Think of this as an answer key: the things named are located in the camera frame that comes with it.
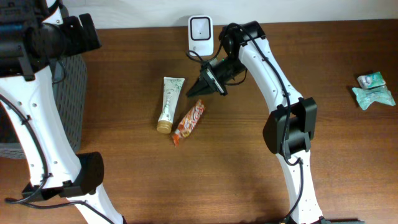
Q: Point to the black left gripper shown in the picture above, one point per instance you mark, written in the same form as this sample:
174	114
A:
66	31

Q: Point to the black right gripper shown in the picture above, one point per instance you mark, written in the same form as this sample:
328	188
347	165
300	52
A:
211	81

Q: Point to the white cream tube gold cap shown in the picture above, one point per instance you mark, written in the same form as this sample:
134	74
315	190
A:
171	93

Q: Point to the orange chocolate bar wrapper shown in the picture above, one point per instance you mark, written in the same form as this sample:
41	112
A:
188	123

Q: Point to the green wet wipes pack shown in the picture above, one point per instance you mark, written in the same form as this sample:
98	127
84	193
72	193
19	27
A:
365	97

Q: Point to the small teal tissue pack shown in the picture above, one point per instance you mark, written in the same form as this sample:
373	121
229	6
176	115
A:
370	81

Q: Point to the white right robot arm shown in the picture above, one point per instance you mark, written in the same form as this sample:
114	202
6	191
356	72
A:
290	127

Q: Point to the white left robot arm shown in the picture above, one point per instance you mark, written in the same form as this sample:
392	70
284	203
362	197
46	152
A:
27	96

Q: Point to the white barcode scanner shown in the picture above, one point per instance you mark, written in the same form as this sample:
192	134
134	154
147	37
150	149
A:
200	35

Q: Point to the grey plastic mesh basket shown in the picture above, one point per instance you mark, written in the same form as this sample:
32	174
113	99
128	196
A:
69	94

